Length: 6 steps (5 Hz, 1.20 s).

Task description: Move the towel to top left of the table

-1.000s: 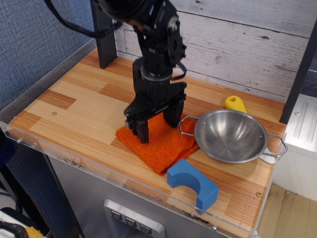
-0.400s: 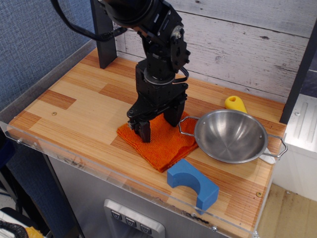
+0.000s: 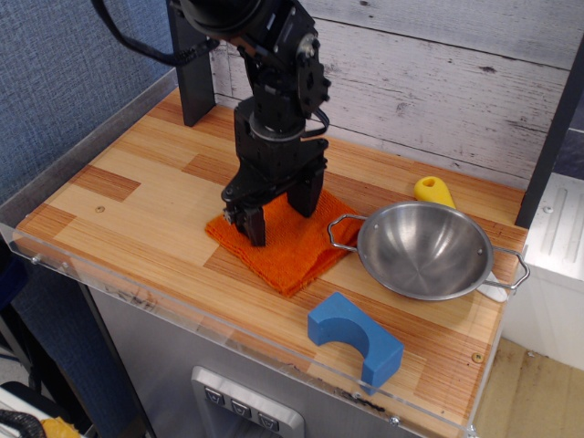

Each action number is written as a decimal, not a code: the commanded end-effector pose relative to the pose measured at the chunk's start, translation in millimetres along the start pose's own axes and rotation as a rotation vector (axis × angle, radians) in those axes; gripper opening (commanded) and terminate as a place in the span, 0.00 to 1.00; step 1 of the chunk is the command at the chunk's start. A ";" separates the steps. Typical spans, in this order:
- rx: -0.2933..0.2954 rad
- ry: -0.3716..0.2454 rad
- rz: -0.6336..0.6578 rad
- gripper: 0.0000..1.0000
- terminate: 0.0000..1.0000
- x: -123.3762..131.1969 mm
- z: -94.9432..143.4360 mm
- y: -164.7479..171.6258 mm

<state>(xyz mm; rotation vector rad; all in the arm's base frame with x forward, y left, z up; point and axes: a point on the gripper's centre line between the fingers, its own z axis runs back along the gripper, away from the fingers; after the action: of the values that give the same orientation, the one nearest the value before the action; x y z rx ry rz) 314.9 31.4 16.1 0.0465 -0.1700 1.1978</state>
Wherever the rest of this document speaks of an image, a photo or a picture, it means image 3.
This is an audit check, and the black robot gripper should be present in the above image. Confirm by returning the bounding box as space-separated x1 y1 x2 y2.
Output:
222 100 329 247

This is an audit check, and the orange knitted towel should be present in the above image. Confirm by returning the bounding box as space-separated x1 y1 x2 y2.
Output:
205 190 357 297

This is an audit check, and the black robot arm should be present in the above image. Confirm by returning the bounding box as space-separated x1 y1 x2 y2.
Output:
180 1 330 246

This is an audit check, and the blue arch foam block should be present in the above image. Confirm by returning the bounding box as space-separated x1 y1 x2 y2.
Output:
308 292 404 395

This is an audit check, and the stainless steel cabinet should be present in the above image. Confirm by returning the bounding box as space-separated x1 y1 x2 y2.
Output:
89 288 408 437

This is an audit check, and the silver button control panel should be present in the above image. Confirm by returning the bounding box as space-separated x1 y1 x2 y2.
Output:
191 366 306 437

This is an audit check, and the clear acrylic table guard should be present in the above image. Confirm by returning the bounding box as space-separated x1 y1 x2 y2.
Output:
1 199 507 437

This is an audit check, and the white ribbed appliance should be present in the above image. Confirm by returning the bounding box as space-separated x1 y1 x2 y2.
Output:
524 172 584 279

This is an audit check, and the yellow black bag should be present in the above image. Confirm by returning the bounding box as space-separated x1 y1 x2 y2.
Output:
1 410 82 438

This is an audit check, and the steel two-handled bowl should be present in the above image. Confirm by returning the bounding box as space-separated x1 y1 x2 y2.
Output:
328 201 530 301

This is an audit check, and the black left upright post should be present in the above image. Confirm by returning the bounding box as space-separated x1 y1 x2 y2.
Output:
167 1 215 127

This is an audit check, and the black upright post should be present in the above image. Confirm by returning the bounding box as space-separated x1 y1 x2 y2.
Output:
167 1 215 127
514 0 584 228

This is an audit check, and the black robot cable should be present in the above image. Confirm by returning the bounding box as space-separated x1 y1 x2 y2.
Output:
89 0 221 68

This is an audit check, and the black right upright post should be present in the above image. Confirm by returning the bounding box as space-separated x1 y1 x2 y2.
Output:
514 0 584 228

